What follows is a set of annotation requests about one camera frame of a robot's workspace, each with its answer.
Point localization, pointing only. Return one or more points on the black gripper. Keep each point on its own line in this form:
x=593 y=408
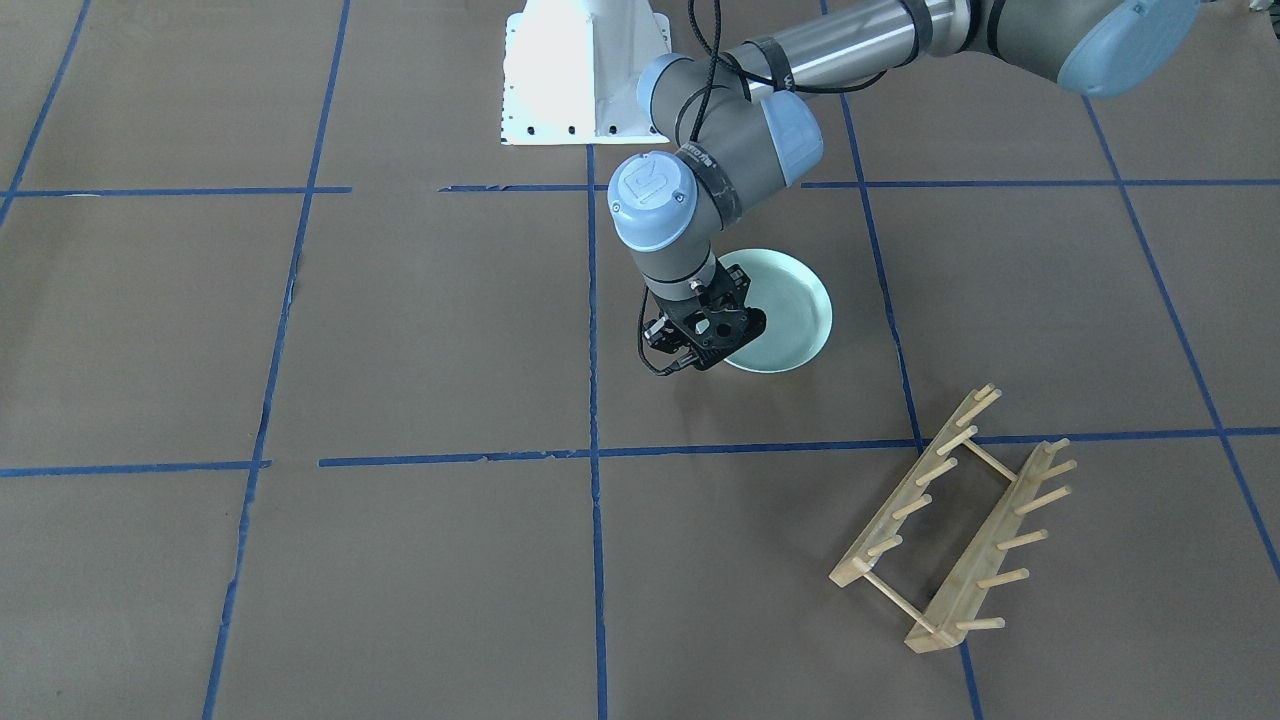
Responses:
x=737 y=289

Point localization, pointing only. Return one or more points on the green ceramic plate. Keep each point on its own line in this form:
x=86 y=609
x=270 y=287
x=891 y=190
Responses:
x=798 y=312

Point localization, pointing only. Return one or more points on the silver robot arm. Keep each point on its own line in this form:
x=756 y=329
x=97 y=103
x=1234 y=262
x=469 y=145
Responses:
x=743 y=129

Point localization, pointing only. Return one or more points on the wooden plate rack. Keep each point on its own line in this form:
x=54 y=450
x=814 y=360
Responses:
x=970 y=506

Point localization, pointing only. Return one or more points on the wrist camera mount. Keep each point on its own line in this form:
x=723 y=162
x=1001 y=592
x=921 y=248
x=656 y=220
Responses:
x=703 y=340

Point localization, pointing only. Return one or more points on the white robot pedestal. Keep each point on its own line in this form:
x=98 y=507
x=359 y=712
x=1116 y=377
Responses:
x=571 y=70

